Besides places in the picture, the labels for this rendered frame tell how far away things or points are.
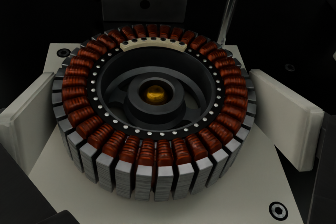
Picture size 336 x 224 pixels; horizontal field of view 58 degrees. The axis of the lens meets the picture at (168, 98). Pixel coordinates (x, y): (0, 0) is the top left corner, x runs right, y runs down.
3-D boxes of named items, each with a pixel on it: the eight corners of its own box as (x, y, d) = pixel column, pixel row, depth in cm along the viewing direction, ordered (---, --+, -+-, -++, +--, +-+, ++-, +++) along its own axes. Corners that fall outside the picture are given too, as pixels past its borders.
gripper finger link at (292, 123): (310, 111, 13) (327, 110, 13) (248, 69, 19) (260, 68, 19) (298, 173, 14) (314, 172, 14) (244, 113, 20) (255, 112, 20)
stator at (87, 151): (263, 199, 16) (290, 166, 14) (48, 211, 15) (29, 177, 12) (220, 60, 24) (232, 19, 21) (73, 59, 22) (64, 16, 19)
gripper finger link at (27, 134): (23, 188, 12) (4, 189, 12) (61, 118, 19) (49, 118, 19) (12, 120, 11) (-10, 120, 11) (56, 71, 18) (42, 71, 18)
